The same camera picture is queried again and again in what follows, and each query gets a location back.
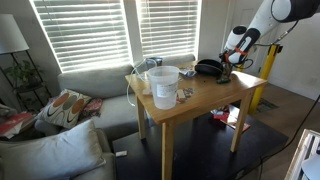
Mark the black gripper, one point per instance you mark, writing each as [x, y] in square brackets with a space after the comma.
[227, 68]

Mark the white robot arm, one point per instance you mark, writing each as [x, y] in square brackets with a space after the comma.
[270, 14]

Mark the black oval basket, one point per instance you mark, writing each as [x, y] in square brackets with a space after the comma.
[209, 67]

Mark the wooden table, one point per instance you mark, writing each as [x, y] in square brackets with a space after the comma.
[195, 97]

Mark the red items under table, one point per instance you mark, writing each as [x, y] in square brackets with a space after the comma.
[225, 115]

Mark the metal tumbler cup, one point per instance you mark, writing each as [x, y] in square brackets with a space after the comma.
[157, 61]

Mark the dark blue rug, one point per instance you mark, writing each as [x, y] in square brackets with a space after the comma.
[201, 151]

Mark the grey sofa by blinds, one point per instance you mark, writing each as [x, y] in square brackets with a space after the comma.
[108, 108]

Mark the white window blinds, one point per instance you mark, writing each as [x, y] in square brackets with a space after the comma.
[85, 34]

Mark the patterned oval cushion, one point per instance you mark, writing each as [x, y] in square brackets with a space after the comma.
[64, 111]

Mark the light grey pillow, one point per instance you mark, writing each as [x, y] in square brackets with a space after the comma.
[64, 155]

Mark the black plant shelf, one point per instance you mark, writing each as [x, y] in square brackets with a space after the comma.
[25, 79]

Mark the white shade floor lamp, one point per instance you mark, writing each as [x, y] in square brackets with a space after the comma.
[11, 38]

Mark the red book on left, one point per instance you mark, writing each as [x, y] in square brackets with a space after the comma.
[13, 125]

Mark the yellow stand post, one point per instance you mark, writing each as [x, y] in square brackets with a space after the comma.
[272, 53]

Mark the white frame rack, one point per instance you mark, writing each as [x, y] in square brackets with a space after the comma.
[305, 164]

